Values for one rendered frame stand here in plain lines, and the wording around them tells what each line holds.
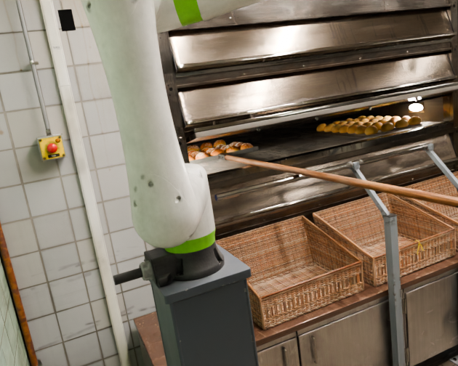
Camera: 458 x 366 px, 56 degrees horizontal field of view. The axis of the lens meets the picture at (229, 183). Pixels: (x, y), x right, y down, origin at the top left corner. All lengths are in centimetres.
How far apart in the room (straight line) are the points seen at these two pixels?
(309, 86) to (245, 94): 38
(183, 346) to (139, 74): 59
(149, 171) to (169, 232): 11
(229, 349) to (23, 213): 126
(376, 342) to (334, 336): 27
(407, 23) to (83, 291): 232
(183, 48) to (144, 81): 137
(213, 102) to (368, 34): 101
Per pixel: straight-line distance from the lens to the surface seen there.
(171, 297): 94
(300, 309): 200
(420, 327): 246
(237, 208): 224
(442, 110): 320
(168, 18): 93
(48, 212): 205
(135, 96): 76
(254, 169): 226
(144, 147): 76
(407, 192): 149
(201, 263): 98
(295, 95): 235
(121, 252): 213
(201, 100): 214
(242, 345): 108
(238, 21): 226
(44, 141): 193
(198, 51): 214
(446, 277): 248
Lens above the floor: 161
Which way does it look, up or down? 13 degrees down
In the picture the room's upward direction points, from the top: 8 degrees counter-clockwise
